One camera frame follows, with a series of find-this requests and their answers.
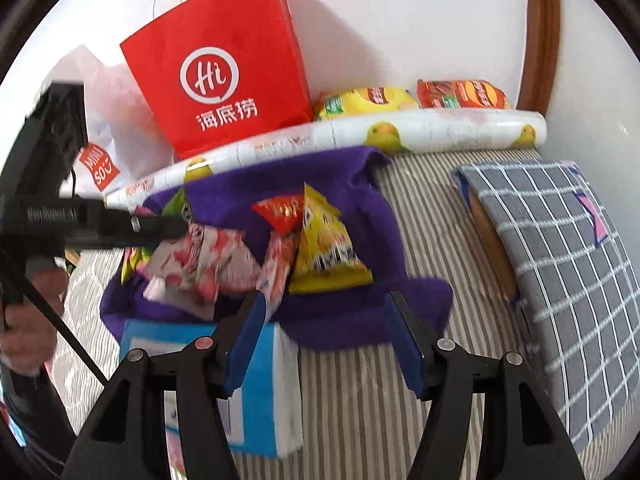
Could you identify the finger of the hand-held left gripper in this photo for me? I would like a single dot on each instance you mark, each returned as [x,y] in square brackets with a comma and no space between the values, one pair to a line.
[150,227]

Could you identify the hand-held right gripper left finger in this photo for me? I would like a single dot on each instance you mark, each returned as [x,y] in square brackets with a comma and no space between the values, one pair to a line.
[245,340]

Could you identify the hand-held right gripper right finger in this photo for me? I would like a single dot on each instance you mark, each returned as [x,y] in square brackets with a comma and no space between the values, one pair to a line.
[407,345]

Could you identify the green snack packet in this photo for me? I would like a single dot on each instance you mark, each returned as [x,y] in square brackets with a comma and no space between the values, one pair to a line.
[175,206]

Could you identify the pink yellow triangular snack packet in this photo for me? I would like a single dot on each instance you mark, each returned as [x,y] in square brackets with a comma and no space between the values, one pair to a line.
[131,262]

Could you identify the white pink small snack packet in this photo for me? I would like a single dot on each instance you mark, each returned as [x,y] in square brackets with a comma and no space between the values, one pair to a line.
[156,290]

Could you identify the pink strawberry snack packet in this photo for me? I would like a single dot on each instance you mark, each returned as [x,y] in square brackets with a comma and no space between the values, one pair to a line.
[210,260]

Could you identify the red white cartoon snack packet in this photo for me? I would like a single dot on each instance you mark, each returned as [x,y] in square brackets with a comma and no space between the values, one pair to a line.
[277,270]

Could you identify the yellow small snack packet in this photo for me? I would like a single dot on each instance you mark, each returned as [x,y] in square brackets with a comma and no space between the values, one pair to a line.
[325,250]

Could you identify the orange red snack packet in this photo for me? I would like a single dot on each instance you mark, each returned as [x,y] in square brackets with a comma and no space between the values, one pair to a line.
[280,210]

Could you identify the person's left forearm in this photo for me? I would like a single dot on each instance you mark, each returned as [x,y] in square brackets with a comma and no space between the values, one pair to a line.
[35,410]

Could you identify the person's left hand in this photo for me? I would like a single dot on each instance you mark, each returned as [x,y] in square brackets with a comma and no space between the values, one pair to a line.
[35,345]

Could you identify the blue tissue box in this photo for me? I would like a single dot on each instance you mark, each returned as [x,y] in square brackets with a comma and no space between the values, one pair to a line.
[270,395]

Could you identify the white plastic shopping bag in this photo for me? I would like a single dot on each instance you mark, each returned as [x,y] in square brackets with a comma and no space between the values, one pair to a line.
[125,125]

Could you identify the purple towel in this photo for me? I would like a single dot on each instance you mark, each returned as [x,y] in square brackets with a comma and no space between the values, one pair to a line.
[370,240]

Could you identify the grey checked folded cloth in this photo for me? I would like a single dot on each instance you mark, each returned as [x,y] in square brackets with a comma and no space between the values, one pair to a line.
[550,240]

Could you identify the red paper bag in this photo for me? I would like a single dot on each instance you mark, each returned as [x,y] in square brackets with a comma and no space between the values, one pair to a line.
[225,35]

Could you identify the fruit print paper roll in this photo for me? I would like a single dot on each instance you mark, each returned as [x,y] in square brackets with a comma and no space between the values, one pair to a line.
[450,130]

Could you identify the yellow chips bag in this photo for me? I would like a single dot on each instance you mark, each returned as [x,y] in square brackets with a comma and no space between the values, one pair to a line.
[360,102]

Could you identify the red chips bag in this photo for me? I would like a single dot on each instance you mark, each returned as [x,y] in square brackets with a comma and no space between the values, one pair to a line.
[460,94]

